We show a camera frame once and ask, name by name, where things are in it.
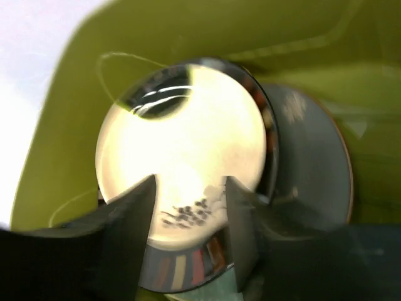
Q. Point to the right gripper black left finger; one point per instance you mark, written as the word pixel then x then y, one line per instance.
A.
pixel 95 257

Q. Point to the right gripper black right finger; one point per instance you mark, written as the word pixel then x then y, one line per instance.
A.
pixel 275 260

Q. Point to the grey deer pattern plate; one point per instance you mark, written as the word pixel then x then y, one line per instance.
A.
pixel 314 186

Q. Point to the dark-rimmed beige plate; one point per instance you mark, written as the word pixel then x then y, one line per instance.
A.
pixel 191 267

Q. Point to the light blue rectangular dish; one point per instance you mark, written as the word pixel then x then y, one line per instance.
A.
pixel 223 288

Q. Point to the cream plate with black mark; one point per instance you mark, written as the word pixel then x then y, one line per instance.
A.
pixel 191 126

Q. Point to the olive green plastic bin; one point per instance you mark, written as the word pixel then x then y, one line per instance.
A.
pixel 344 54

